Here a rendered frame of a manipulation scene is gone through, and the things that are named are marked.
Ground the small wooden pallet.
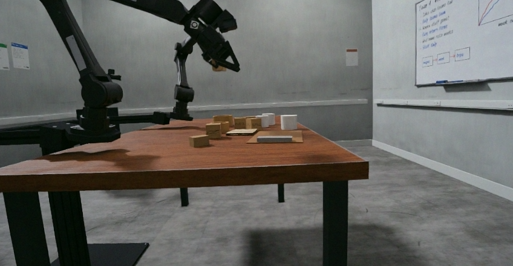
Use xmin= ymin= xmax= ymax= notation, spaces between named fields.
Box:
xmin=226 ymin=129 xmax=257 ymax=136

